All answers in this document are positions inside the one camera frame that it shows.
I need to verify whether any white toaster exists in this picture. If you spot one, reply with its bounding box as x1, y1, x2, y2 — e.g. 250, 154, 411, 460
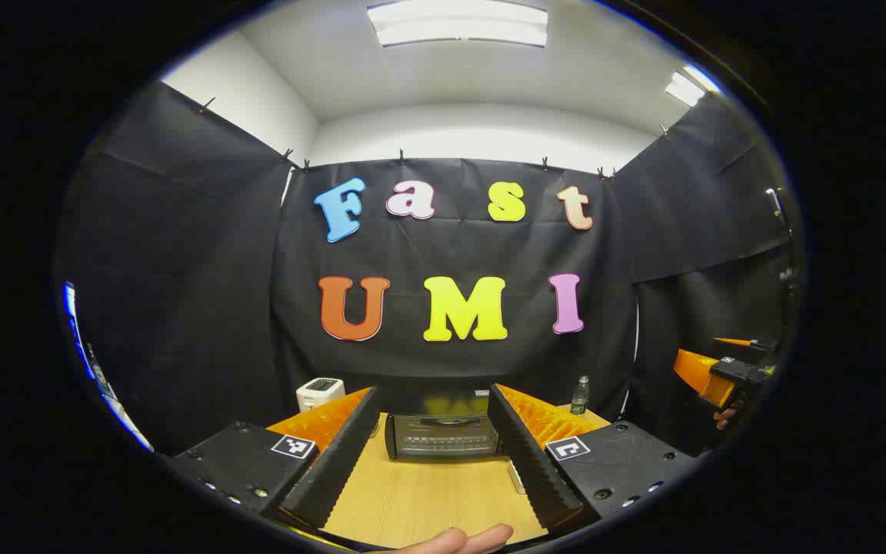
296, 378, 346, 413

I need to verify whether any black electric oven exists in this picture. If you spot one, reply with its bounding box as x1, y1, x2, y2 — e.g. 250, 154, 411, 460
378, 377, 507, 462

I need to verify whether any large ceiling light panel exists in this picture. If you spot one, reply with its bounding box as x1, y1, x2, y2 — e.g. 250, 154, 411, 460
367, 0, 549, 48

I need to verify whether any black backdrop cloth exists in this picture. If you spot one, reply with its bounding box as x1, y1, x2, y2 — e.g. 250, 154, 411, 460
55, 81, 798, 456

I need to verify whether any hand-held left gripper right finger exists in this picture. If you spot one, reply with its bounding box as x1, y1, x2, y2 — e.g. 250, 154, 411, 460
487, 382, 701, 536

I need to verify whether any small ceiling light panel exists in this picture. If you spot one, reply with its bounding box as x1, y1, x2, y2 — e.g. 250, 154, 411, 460
664, 65, 721, 107

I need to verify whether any row of black cloth clips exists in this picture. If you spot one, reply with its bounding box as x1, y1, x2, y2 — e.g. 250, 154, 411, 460
197, 96, 671, 182

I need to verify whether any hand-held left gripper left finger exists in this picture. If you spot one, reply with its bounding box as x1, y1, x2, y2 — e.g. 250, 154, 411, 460
170, 386, 381, 532

